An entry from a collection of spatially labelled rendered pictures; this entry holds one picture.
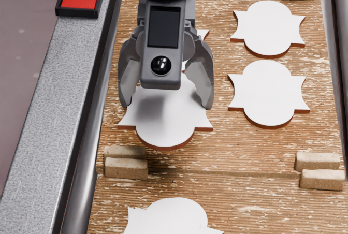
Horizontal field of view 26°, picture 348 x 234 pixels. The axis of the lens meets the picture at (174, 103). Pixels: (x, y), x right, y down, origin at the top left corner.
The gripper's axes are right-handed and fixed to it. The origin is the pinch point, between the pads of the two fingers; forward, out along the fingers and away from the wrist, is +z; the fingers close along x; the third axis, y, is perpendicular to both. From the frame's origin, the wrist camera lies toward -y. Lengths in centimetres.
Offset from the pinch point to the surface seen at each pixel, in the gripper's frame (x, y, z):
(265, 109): -14.2, 10.2, 9.3
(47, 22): 51, 147, 98
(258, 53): -13.7, 22.8, 8.8
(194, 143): -3.9, 3.9, 10.6
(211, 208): -6.3, -7.5, 11.1
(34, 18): 56, 149, 98
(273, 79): -15.7, 16.6, 9.1
